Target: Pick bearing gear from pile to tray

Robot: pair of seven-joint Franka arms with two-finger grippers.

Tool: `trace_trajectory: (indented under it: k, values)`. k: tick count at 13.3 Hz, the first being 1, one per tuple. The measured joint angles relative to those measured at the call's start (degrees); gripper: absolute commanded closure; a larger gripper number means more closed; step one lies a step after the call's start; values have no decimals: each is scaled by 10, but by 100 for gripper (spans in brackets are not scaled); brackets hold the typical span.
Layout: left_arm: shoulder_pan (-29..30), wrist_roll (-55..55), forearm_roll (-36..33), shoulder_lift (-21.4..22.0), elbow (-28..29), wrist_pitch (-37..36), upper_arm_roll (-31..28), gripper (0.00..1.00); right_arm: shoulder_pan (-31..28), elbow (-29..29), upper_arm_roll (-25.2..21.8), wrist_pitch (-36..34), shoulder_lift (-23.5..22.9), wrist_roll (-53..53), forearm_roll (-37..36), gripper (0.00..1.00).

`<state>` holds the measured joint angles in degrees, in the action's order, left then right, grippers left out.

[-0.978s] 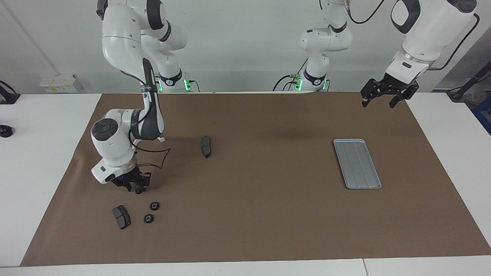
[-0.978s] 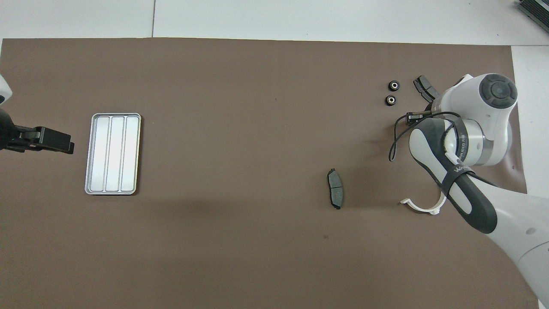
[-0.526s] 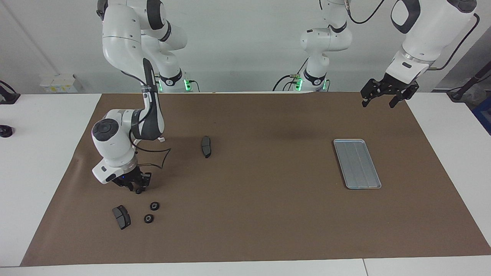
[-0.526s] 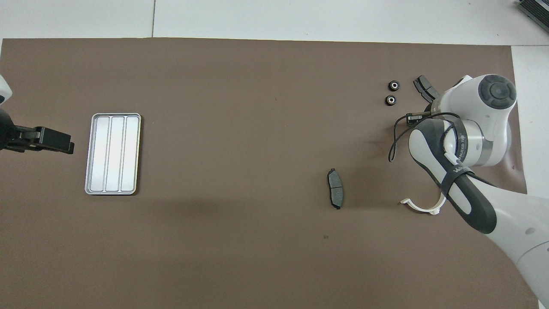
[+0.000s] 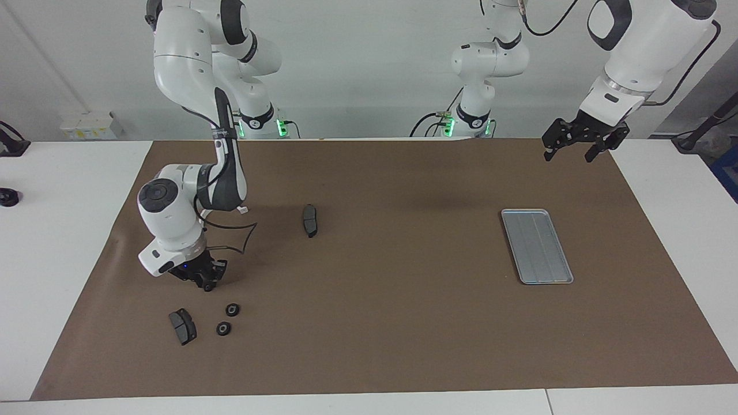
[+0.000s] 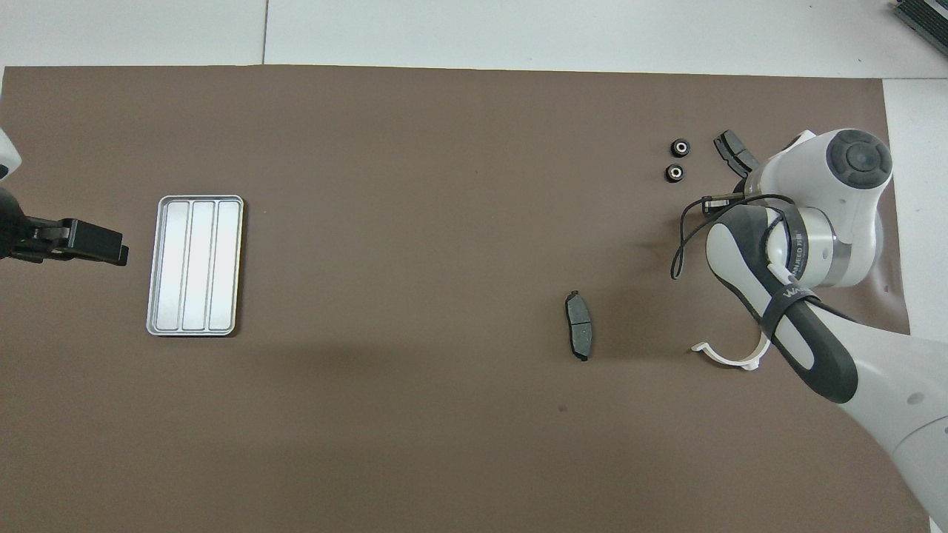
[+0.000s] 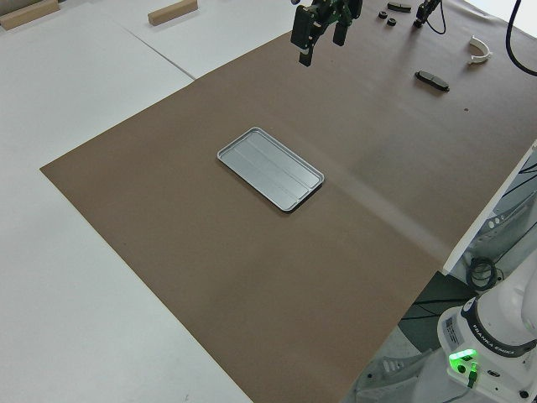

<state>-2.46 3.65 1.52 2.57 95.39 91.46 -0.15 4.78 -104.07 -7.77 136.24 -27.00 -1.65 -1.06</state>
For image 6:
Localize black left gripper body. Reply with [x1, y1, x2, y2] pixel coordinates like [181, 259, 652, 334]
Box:
[0, 187, 75, 264]

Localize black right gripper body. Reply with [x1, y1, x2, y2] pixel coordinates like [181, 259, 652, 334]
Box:
[700, 194, 744, 217]

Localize silver metal tray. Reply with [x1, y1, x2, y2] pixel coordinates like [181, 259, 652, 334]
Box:
[146, 195, 244, 338]

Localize short dark grey brake pad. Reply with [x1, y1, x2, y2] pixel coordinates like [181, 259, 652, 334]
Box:
[713, 130, 761, 178]

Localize long dark grey brake pad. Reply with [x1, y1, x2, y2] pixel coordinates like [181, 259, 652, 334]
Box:
[564, 289, 594, 362]

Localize brown table mat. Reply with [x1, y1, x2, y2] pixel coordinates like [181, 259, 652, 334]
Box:
[0, 65, 930, 533]

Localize dark ribbed metal profile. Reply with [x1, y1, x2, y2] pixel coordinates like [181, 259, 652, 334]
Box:
[892, 0, 948, 38]

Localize white plastic half-ring clamp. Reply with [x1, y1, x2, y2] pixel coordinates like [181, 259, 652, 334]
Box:
[690, 332, 771, 371]

